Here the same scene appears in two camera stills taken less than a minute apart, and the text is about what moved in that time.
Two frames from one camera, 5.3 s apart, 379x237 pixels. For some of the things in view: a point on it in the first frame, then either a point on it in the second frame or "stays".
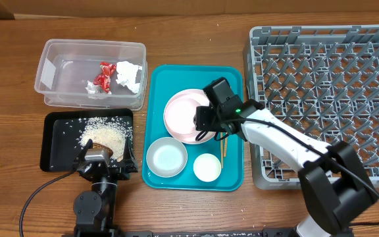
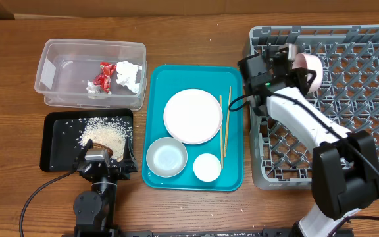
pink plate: [179, 115] stays
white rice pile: [112, 131] stays
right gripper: [201, 121] -> [297, 74]
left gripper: [129, 164] stays
